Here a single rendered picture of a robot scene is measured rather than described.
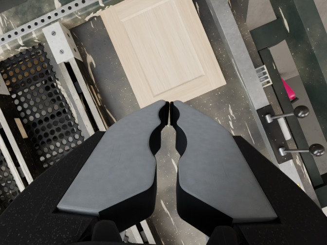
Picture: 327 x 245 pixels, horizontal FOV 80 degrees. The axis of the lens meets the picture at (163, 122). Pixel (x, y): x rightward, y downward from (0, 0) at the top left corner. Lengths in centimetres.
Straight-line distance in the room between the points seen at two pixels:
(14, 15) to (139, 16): 42
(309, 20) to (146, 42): 54
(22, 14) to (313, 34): 97
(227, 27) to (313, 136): 287
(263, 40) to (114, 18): 55
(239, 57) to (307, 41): 23
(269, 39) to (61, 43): 73
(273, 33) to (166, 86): 45
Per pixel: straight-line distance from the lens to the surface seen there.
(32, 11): 88
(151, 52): 74
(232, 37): 75
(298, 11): 85
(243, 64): 74
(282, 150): 77
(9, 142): 85
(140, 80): 72
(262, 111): 74
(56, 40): 78
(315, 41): 85
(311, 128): 352
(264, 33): 88
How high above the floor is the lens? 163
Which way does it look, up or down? 31 degrees down
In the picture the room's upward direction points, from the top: 159 degrees clockwise
